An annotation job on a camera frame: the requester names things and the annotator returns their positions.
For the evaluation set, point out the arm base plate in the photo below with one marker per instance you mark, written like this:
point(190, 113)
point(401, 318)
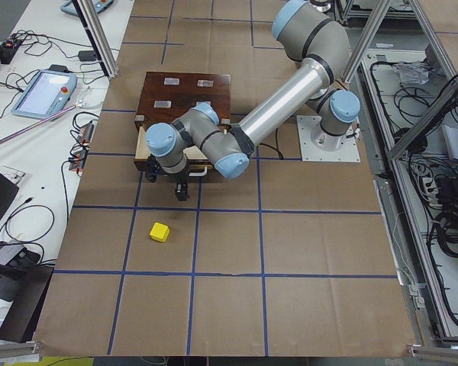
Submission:
point(317, 146)

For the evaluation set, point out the dark wooden drawer cabinet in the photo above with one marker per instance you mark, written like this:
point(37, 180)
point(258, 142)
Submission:
point(183, 96)

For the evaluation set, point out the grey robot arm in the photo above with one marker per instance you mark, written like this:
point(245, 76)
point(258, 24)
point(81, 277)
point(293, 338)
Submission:
point(321, 46)

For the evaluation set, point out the brown paper table cover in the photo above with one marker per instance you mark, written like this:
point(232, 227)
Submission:
point(290, 259)

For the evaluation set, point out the aluminium frame post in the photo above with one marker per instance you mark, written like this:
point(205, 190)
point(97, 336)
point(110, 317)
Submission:
point(96, 35)

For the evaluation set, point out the yellow block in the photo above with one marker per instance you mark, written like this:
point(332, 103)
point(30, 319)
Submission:
point(159, 232)

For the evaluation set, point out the black power adapter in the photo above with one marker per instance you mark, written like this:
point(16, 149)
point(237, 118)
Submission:
point(87, 56)

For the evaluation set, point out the light wooden drawer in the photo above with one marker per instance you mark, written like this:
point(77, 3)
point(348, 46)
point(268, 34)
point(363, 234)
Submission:
point(167, 145)

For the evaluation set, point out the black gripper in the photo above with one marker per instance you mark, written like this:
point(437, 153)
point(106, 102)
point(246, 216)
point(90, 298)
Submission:
point(179, 179)

